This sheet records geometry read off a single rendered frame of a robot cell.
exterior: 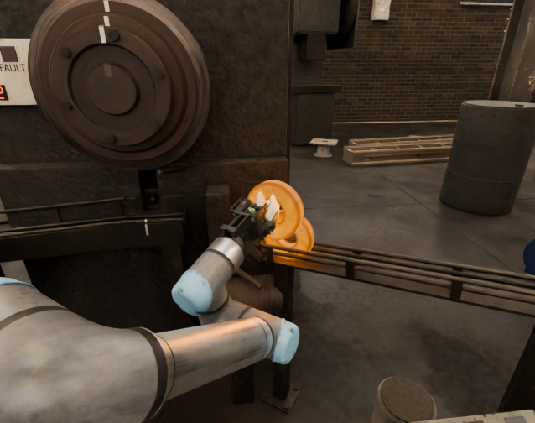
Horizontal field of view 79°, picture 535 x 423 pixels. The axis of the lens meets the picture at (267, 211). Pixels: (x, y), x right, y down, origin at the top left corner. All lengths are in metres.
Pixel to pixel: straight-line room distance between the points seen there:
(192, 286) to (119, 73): 0.56
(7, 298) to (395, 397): 0.72
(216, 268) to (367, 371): 1.07
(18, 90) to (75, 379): 1.05
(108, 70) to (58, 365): 0.72
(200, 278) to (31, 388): 0.34
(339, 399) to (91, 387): 1.21
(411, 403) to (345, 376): 0.71
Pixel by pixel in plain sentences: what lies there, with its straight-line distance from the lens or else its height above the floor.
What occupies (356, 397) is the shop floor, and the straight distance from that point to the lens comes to 1.49.
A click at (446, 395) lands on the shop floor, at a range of 1.61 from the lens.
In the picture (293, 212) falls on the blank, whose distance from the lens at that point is 0.81.
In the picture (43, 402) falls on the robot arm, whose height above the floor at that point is 0.93.
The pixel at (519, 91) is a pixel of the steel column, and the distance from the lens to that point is 4.75.
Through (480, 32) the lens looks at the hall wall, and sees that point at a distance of 8.75.
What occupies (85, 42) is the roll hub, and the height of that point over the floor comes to 1.22.
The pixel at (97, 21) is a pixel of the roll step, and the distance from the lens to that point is 1.00.
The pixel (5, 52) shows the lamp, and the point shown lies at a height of 1.20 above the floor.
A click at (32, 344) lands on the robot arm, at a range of 0.36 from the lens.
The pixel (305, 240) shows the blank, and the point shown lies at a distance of 0.94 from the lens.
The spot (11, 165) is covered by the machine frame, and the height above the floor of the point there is 0.87.
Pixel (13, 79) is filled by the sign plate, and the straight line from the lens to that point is 1.28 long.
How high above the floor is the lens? 1.17
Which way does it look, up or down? 24 degrees down
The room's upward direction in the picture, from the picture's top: straight up
